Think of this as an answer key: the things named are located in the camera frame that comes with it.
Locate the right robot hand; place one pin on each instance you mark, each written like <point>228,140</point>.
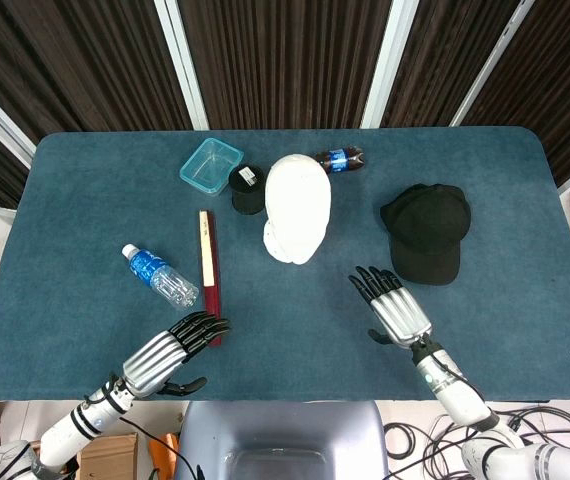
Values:
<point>399,311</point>

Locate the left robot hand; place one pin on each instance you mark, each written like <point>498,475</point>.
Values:
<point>157,354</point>

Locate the black baseball cap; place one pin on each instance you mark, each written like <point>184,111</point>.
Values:
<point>427,230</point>

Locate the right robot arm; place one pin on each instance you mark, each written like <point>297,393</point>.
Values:
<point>470,405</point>

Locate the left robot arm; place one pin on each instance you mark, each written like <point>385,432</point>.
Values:
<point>72,424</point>

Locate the white foam mannequin head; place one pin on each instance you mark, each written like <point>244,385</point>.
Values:
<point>296,210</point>

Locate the clear water bottle blue label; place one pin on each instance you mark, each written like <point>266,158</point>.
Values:
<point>157,275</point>

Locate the folded red wooden fan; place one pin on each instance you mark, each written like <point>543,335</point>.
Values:
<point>209,270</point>

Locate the blue felt table mat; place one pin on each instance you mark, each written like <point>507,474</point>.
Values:
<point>285,320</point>

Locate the cardboard box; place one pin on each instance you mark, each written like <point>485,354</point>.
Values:
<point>107,457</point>

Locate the grey robot torso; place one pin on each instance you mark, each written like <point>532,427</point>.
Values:
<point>280,442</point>

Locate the dark cola bottle blue label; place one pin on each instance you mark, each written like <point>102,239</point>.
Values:
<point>340,159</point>

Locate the clear teal plastic container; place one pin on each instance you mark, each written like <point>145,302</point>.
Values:
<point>210,166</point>

